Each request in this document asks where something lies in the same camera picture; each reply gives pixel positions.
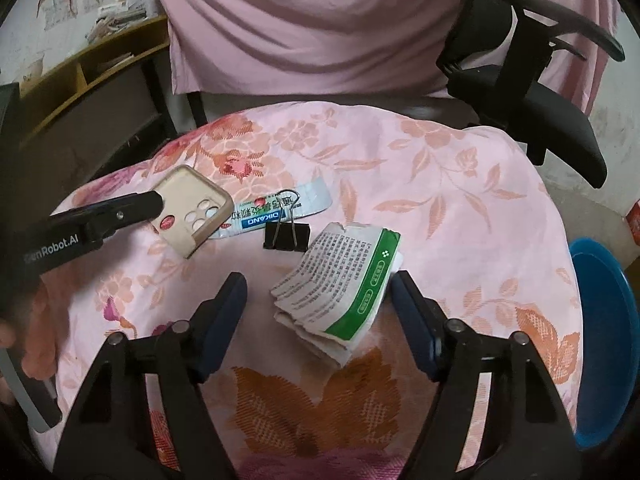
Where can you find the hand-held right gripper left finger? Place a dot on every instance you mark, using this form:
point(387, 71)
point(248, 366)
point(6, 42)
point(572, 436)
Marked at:
point(220, 330)

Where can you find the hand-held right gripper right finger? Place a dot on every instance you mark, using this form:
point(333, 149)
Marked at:
point(415, 320)

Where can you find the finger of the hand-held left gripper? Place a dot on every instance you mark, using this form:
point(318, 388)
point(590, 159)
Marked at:
point(130, 210)

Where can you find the beige phone case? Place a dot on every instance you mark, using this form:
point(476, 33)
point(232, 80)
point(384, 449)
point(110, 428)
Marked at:
point(200, 195)

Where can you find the green white paper packet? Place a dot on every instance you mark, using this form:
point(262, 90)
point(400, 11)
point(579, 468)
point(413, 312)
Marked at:
point(340, 285)

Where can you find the blue plastic bin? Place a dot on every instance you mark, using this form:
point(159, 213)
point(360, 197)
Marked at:
point(600, 335)

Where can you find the person's left hand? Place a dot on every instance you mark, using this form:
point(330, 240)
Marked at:
point(42, 330)

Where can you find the wooden shelf unit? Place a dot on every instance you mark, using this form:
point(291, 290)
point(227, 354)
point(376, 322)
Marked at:
point(60, 85)
point(110, 125)

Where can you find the pink floral tablecloth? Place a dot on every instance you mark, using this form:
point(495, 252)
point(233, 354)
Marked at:
point(450, 220)

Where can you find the black binder clip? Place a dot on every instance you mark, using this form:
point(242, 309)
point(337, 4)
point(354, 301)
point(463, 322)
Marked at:
point(287, 237)

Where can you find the flat papers in shelf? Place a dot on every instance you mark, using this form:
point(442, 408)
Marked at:
point(116, 62)

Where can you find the white blue sachet strip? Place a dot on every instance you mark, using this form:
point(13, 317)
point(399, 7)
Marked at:
point(305, 199)

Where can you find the pile of papers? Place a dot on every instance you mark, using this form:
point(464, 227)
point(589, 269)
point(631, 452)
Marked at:
point(120, 20)

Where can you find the red box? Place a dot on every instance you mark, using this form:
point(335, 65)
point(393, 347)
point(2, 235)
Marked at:
point(634, 222)

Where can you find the black office chair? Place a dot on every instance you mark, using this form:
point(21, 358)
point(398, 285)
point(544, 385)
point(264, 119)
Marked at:
point(550, 115)

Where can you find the black metal frame leg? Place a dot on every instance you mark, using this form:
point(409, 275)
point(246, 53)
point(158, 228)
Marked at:
point(196, 110)

